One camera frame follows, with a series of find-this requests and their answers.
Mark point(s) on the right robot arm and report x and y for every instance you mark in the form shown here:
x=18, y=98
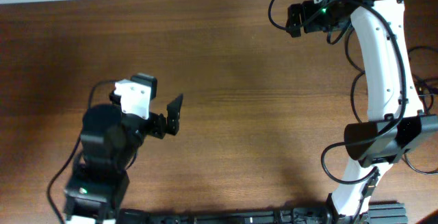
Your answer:
x=398, y=121

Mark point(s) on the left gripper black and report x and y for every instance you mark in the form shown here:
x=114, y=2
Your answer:
x=158, y=128

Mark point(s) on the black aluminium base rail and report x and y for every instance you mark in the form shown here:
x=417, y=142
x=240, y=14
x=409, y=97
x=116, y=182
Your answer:
x=267, y=215

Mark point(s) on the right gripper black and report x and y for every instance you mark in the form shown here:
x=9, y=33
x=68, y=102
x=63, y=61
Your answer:
x=306, y=11

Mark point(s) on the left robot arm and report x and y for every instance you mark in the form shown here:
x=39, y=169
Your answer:
x=110, y=140

